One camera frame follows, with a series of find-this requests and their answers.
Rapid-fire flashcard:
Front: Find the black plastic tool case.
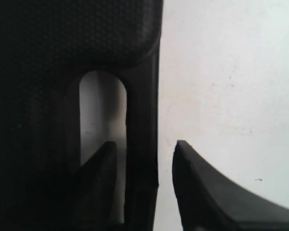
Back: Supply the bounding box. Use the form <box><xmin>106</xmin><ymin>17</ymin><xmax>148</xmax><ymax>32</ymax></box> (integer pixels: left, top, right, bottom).
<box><xmin>0</xmin><ymin>0</ymin><xmax>163</xmax><ymax>231</ymax></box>

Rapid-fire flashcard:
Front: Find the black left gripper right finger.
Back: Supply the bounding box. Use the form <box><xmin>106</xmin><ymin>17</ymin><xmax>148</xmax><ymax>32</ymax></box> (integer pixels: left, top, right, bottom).
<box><xmin>172</xmin><ymin>140</ymin><xmax>289</xmax><ymax>231</ymax></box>

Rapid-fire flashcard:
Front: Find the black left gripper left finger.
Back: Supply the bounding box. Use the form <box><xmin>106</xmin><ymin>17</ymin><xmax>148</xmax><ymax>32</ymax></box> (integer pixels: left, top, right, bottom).
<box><xmin>60</xmin><ymin>141</ymin><xmax>117</xmax><ymax>231</ymax></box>

